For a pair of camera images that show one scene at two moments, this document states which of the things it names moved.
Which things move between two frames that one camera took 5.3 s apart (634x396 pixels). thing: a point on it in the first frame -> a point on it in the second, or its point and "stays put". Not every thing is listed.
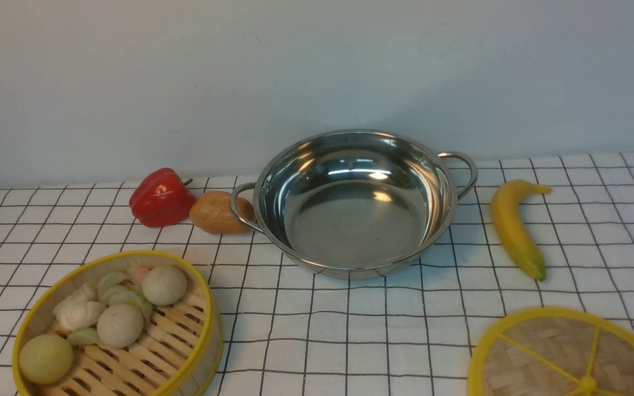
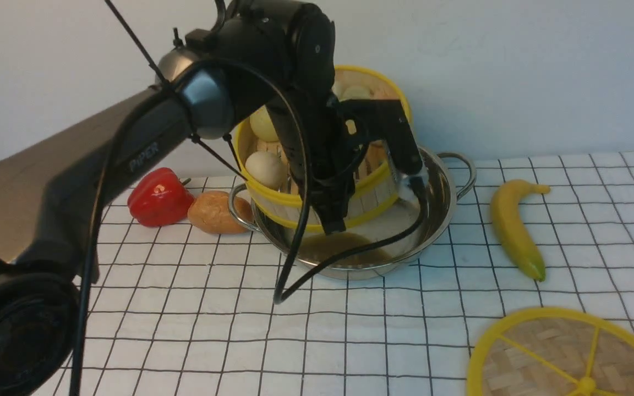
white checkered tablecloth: x=601 y=233 stays put
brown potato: x=211 y=212 stays put
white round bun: x=164 y=286 -> x=358 y=89
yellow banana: x=506 y=206 stays put
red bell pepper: x=161 y=198 stays put
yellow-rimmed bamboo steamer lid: x=568 y=352 stays put
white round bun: x=120 y=326 -> x=266 y=168
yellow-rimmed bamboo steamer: x=179 y=352 -> x=271 y=172
